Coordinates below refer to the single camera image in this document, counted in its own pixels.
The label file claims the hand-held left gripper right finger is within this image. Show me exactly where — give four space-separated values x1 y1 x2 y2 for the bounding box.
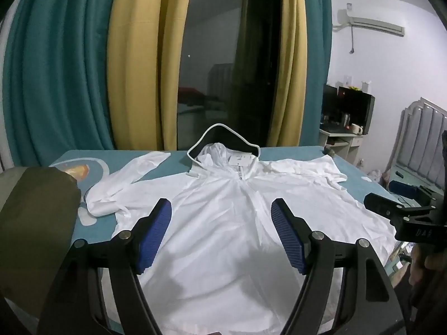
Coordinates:
270 198 407 335

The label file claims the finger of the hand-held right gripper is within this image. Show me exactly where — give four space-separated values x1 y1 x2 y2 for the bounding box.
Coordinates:
389 180 442 201
363 193 414 224

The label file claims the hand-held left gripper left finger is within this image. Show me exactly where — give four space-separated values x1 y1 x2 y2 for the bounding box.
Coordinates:
37 198 172 335

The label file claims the white hooded jacket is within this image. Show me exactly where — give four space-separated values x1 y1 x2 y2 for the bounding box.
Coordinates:
85 123 397 335

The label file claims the person's right hand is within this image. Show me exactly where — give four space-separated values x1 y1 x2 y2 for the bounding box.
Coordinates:
408 243 447 287

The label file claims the grey padded headboard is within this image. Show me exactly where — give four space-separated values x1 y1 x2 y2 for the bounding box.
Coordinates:
386 98 447 193

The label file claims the white desk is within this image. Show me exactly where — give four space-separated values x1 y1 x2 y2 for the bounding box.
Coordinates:
319 127 368 163

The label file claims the blue dinosaur print blanket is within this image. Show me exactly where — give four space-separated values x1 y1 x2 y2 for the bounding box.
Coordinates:
46 145 400 276

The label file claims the black cabinet on desk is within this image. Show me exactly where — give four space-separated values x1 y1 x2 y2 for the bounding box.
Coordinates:
323 84 376 135

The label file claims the olive green cloth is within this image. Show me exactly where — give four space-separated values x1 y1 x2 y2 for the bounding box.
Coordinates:
0 167 82 308

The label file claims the teal curtain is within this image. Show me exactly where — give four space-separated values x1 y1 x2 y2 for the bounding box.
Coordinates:
298 0 332 146
3 0 121 167

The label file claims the yellow curtain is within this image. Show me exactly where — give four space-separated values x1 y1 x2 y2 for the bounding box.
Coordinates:
267 0 308 147
106 0 193 151

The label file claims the white air conditioner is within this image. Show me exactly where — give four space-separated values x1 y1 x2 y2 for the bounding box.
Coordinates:
347 16 406 37

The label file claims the glass window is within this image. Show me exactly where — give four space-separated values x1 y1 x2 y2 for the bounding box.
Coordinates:
176 0 284 150

